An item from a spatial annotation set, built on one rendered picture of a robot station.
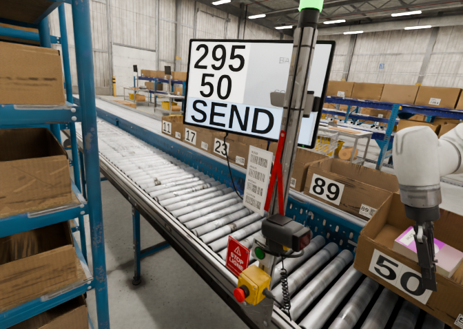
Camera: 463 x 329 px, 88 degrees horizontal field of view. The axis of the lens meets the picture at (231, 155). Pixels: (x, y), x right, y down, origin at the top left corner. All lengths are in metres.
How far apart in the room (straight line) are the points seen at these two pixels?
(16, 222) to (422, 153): 0.90
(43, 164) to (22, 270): 0.22
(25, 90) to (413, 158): 0.86
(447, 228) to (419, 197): 0.38
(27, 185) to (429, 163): 0.90
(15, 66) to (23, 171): 0.19
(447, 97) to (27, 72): 5.61
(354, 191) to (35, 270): 1.14
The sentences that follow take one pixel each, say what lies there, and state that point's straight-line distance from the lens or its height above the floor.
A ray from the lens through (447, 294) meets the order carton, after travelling 0.94.
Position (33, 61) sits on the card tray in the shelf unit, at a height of 1.41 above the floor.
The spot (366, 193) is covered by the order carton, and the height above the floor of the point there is 1.01.
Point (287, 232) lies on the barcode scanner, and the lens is 0.62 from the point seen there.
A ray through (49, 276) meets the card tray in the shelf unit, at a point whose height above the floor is 0.98.
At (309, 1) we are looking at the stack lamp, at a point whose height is 1.60.
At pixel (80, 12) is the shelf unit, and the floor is 1.50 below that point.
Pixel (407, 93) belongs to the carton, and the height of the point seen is 1.57.
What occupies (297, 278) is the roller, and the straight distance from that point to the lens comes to 1.02.
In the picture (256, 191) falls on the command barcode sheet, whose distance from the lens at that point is 0.72.
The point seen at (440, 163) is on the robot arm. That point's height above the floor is 1.27.
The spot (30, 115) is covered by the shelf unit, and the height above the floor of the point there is 1.33.
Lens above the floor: 1.41
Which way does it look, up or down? 16 degrees down
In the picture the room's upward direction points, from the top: 6 degrees clockwise
